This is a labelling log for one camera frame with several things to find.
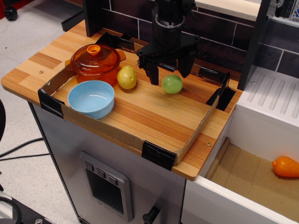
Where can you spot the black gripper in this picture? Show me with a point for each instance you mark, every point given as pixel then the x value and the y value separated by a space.
pixel 168 44

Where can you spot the yellow toy potato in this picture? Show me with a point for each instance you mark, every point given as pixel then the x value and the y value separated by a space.
pixel 126 77

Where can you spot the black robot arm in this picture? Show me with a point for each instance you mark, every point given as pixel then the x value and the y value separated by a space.
pixel 172 11

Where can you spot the black caster wheel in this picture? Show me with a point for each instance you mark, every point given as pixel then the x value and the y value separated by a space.
pixel 10 13

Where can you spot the black dishwasher knob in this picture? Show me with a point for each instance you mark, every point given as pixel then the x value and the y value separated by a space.
pixel 150 217

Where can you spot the light blue plastic bowl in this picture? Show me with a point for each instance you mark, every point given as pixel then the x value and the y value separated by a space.
pixel 92 98

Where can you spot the white toy sink unit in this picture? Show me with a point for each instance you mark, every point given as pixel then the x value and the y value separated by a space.
pixel 237 184

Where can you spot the grey toy dishwasher cabinet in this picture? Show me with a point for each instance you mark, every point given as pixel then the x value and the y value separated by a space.
pixel 105 183

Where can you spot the orange toy carrot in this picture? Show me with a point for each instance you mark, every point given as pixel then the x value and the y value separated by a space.
pixel 286 167

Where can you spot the orange transparent pot with lid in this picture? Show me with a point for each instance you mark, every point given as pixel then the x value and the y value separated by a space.
pixel 96 62

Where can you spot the cardboard fence with black tape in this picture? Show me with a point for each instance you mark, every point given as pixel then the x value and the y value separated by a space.
pixel 177 131

